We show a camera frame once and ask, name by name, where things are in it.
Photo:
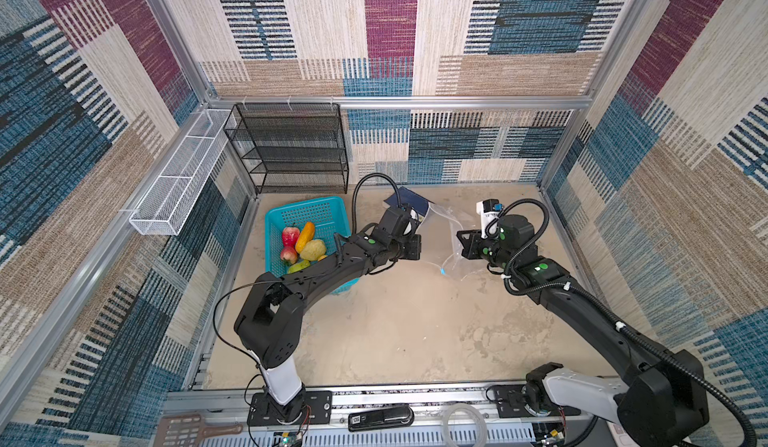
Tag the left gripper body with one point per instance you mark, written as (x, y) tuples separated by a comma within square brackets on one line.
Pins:
[(408, 249)]

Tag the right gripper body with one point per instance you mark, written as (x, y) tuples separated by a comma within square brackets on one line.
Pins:
[(494, 254)]

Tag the clear zip top bag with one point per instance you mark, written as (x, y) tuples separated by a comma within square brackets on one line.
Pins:
[(442, 248)]

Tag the teal plastic basket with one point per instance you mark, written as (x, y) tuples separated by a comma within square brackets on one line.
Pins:
[(316, 221)]

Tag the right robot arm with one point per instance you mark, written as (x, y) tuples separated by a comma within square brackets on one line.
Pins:
[(666, 396)]

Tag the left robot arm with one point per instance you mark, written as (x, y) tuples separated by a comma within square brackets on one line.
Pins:
[(270, 321)]

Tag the blue book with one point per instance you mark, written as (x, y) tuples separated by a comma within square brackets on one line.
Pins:
[(418, 203)]

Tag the red apple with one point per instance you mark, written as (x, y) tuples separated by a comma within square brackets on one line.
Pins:
[(290, 236)]

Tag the pink peach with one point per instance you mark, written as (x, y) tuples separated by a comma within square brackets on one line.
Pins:
[(289, 256)]

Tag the black remote device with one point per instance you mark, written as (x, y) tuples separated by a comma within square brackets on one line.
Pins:
[(395, 416)]

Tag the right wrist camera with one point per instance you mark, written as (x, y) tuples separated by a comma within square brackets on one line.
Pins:
[(489, 211)]

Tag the black wire shelf rack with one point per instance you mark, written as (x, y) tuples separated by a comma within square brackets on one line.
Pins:
[(290, 148)]

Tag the white mesh wall tray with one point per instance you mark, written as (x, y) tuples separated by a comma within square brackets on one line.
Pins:
[(165, 208)]

